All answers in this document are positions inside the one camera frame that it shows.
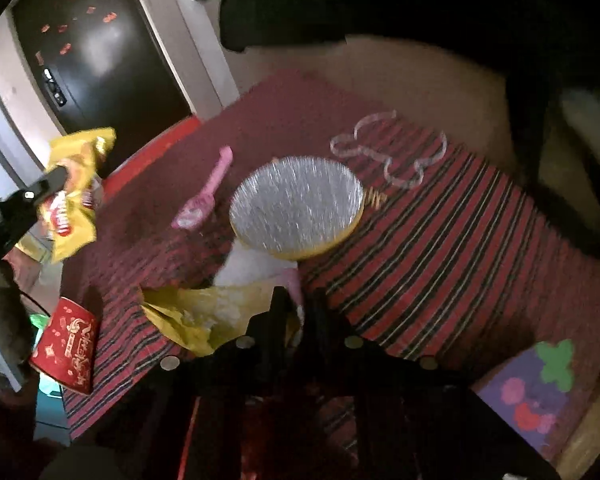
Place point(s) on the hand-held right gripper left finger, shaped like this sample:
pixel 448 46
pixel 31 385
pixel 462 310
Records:
pixel 260 330

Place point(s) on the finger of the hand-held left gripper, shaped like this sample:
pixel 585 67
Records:
pixel 50 187

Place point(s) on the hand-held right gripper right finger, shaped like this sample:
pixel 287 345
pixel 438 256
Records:
pixel 330 330

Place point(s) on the yellow snack packet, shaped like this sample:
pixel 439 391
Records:
pixel 75 220

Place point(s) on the yellow wrapper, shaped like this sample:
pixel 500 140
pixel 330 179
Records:
pixel 190 315

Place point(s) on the pale yellow bin bag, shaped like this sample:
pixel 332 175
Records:
pixel 585 110

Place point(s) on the person's left forearm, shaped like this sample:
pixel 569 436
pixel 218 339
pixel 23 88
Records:
pixel 5 320

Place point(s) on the white crumpled paper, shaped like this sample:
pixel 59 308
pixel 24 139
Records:
pixel 250 270

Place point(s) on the round silver cake board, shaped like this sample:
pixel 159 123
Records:
pixel 295 205

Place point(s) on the group of red door stickers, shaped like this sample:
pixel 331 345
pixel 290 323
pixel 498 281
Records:
pixel 65 50

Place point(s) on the red striped cloth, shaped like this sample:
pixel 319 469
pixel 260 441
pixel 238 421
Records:
pixel 455 270

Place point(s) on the red paper cup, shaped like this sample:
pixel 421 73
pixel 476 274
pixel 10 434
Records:
pixel 67 350

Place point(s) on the pink plastic spoon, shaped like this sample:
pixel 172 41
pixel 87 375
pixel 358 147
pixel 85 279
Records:
pixel 205 200

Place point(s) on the black door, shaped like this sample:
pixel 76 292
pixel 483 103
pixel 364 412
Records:
pixel 100 50

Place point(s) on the purple box with flower shapes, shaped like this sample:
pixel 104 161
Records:
pixel 525 395

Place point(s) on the black fabric bag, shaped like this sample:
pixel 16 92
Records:
pixel 430 0

